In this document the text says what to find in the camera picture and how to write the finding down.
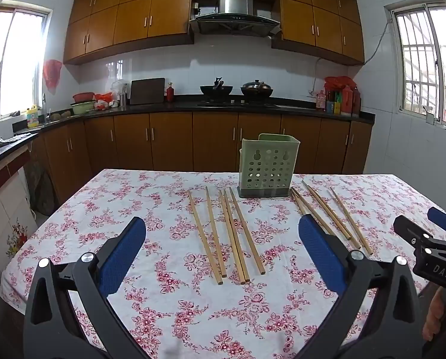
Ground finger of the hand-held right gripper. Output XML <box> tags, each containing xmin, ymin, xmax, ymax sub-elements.
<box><xmin>427</xmin><ymin>206</ymin><xmax>446</xmax><ymax>235</ymax></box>
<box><xmin>393</xmin><ymin>215</ymin><xmax>437</xmax><ymax>258</ymax></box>

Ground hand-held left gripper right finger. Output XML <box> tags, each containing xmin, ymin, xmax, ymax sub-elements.
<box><xmin>298</xmin><ymin>215</ymin><xmax>433</xmax><ymax>359</ymax></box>

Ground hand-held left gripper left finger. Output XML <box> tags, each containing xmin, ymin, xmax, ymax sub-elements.
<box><xmin>23</xmin><ymin>216</ymin><xmax>147</xmax><ymax>359</ymax></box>

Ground green perforated chopstick holder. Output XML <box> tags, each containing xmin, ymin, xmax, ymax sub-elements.
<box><xmin>238</xmin><ymin>133</ymin><xmax>301</xmax><ymax>199</ymax></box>

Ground person's right hand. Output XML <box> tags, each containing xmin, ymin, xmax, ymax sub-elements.
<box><xmin>422</xmin><ymin>286</ymin><xmax>446</xmax><ymax>342</ymax></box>

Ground floral pink white tablecloth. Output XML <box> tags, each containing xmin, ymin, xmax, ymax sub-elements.
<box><xmin>1</xmin><ymin>168</ymin><xmax>446</xmax><ymax>359</ymax></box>

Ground grey sack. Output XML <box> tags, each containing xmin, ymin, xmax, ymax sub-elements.
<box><xmin>25</xmin><ymin>161</ymin><xmax>55</xmax><ymax>215</ymax></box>

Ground wooden lower kitchen cabinets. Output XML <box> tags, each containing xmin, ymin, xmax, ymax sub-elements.
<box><xmin>29</xmin><ymin>111</ymin><xmax>373</xmax><ymax>210</ymax></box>

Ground group of condiment bottles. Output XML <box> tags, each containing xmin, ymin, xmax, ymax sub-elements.
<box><xmin>316</xmin><ymin>86</ymin><xmax>362</xmax><ymax>116</ymax></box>

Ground black kitchen countertop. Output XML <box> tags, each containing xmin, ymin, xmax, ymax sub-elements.
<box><xmin>0</xmin><ymin>95</ymin><xmax>376</xmax><ymax>173</ymax></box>

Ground green plastic basin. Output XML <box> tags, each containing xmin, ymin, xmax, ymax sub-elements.
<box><xmin>71</xmin><ymin>101</ymin><xmax>97</xmax><ymax>115</ymax></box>

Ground window with security bars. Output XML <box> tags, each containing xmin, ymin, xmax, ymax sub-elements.
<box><xmin>384</xmin><ymin>3</ymin><xmax>446</xmax><ymax>131</ymax></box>

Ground grey rag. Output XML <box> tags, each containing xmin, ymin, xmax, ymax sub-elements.
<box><xmin>0</xmin><ymin>133</ymin><xmax>31</xmax><ymax>149</ymax></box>

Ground red bag over bottles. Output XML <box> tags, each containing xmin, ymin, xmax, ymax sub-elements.
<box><xmin>324</xmin><ymin>76</ymin><xmax>357</xmax><ymax>90</ymax></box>

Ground dark wooden cutting board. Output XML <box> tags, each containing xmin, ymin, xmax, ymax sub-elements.
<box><xmin>129</xmin><ymin>78</ymin><xmax>166</xmax><ymax>105</ymax></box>

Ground clear plastic bag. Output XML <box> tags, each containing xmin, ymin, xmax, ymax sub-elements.
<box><xmin>111</xmin><ymin>81</ymin><xmax>129</xmax><ymax>100</ymax></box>

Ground black gas stove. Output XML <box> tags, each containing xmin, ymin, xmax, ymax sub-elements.
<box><xmin>197</xmin><ymin>97</ymin><xmax>279</xmax><ymax>107</ymax></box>

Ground dark pot with lid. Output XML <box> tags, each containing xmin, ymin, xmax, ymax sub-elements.
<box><xmin>240</xmin><ymin>80</ymin><xmax>274</xmax><ymax>98</ymax></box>

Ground black wok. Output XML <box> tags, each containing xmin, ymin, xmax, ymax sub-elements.
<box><xmin>200</xmin><ymin>77</ymin><xmax>233</xmax><ymax>96</ymax></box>

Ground hanging red plastic bag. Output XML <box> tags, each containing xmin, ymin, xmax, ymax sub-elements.
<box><xmin>43</xmin><ymin>59</ymin><xmax>63</xmax><ymax>92</ymax></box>

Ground sliding window with plain panes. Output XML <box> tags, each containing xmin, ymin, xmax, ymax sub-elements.
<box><xmin>0</xmin><ymin>0</ymin><xmax>54</xmax><ymax>126</ymax></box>

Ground steel range hood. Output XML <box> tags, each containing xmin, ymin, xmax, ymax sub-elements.
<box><xmin>189</xmin><ymin>0</ymin><xmax>281</xmax><ymax>38</ymax></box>

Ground wall power cable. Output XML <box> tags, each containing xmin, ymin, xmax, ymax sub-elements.
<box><xmin>312</xmin><ymin>19</ymin><xmax>392</xmax><ymax>94</ymax></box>

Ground wooden upper wall cabinets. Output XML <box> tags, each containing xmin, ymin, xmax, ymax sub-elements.
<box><xmin>63</xmin><ymin>0</ymin><xmax>366</xmax><ymax>66</ymax></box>

